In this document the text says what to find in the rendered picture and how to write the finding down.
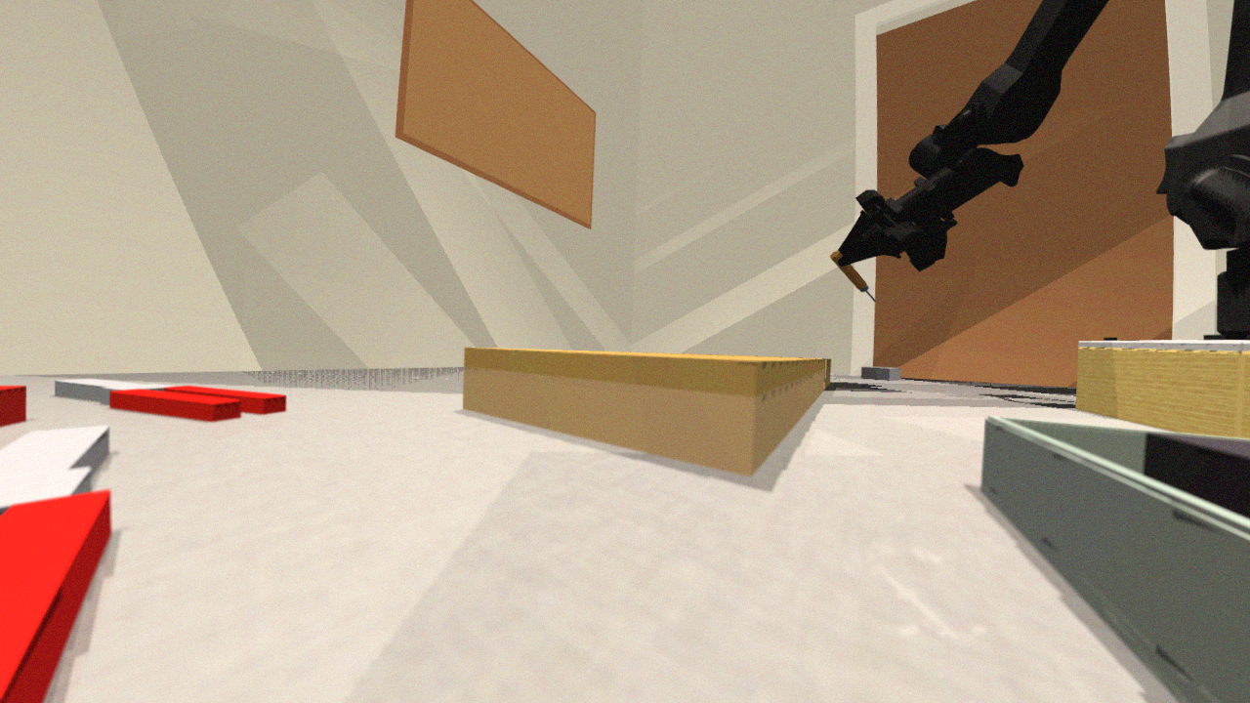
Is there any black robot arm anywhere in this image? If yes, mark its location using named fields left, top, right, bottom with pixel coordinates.
left=908, top=0, right=1250, bottom=341

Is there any white rectangular block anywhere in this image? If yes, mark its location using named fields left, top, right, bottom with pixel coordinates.
left=861, top=367, right=900, bottom=382

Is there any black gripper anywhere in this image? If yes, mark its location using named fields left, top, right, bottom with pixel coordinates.
left=838, top=175, right=959, bottom=271

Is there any brown-handled awl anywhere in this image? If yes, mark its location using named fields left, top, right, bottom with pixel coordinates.
left=830, top=250, right=876, bottom=301

